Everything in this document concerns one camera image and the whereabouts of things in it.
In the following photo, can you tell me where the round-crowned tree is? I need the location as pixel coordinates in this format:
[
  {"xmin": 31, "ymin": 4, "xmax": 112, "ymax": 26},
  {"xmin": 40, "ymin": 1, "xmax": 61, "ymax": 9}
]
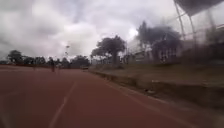
[{"xmin": 90, "ymin": 34, "xmax": 128, "ymax": 66}]

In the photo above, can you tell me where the floodlight pole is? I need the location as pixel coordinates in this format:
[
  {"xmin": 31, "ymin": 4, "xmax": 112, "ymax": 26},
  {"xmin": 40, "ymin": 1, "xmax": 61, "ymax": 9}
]
[{"xmin": 64, "ymin": 44, "xmax": 71, "ymax": 64}]

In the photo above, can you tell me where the red running track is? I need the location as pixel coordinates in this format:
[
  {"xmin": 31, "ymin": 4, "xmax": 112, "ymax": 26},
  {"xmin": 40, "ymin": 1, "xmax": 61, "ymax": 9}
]
[{"xmin": 0, "ymin": 67, "xmax": 224, "ymax": 128}]

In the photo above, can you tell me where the tall dark tree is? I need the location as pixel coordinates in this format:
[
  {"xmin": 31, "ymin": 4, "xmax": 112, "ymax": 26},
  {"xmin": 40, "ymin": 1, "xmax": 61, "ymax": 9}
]
[{"xmin": 135, "ymin": 20, "xmax": 183, "ymax": 64}]

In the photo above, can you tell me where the person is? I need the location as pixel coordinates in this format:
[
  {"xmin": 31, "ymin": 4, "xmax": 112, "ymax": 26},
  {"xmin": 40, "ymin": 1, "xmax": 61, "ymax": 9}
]
[{"xmin": 49, "ymin": 57, "xmax": 56, "ymax": 74}]

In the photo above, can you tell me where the row of distant trees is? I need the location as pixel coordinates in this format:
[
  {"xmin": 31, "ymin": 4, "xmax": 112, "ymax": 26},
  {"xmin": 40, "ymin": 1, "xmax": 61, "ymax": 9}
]
[{"xmin": 0, "ymin": 49, "xmax": 91, "ymax": 70}]

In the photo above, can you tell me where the grass field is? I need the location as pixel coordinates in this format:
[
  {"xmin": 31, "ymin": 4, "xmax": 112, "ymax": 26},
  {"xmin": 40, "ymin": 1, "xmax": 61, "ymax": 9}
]
[{"xmin": 0, "ymin": 64, "xmax": 51, "ymax": 70}]

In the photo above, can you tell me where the dark roof on posts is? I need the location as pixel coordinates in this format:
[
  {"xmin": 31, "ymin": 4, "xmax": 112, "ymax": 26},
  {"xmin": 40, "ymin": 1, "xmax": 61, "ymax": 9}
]
[{"xmin": 172, "ymin": 0, "xmax": 224, "ymax": 46}]

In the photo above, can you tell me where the grey building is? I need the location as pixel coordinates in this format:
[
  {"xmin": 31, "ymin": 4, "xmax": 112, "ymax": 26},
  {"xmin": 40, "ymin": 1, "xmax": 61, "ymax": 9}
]
[{"xmin": 196, "ymin": 28, "xmax": 224, "ymax": 65}]

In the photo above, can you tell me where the low dark kerb wall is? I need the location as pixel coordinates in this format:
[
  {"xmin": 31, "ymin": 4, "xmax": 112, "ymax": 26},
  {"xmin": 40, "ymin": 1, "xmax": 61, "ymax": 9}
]
[{"xmin": 87, "ymin": 69, "xmax": 224, "ymax": 110}]

